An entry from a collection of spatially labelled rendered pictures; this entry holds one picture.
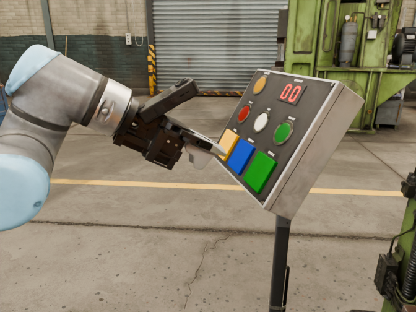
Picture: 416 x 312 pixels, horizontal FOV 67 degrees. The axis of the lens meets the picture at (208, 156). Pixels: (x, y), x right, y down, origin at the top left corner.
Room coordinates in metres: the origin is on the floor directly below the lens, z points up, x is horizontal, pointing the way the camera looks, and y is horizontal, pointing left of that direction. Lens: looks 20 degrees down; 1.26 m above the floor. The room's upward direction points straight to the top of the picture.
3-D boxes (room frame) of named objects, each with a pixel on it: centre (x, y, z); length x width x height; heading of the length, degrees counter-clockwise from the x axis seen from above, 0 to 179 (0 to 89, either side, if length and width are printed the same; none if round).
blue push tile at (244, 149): (0.71, -0.08, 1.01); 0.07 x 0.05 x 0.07; 18
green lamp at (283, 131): (0.63, -0.16, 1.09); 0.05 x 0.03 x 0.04; 173
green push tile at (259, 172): (0.62, -0.11, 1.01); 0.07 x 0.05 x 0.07; 18
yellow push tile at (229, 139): (0.81, -0.05, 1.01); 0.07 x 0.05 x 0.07; 18
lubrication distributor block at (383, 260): (0.54, -0.38, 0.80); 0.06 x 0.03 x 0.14; 173
